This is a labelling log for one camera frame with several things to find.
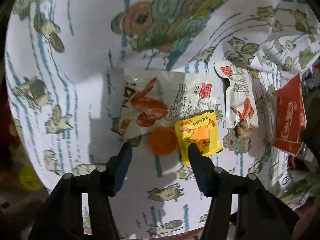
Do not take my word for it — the large chicken wing wrapper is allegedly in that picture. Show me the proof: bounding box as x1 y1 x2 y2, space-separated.
112 68 219 139

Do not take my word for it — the cat print white cloth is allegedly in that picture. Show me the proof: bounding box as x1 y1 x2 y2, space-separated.
4 0 319 239

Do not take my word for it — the yellow plastic bag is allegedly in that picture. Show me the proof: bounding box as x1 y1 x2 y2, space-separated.
18 164 43 191

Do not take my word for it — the yellow snack packet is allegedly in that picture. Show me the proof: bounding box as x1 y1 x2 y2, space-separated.
175 111 223 167

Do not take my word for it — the white red M paper bag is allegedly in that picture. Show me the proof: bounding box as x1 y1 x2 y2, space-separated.
272 75 306 156

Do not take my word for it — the small chicken wing wrapper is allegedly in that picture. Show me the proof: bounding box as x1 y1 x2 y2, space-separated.
214 61 259 128

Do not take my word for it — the orange bottle cap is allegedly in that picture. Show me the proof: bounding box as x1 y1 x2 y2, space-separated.
149 127 178 156

